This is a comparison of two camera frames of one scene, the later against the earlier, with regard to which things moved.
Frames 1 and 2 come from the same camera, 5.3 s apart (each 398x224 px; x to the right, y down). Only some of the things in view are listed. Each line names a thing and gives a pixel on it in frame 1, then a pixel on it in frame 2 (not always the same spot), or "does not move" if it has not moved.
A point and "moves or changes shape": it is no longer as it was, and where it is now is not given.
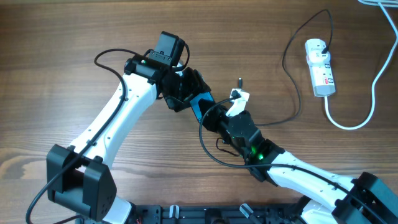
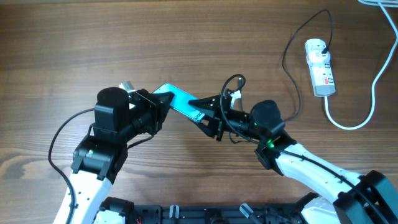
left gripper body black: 185,90 to 154,111
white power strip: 320,68 does not move
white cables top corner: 381,3 does not move
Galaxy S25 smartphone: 195,106 moves or changes shape
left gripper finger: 201,85 to 163,99
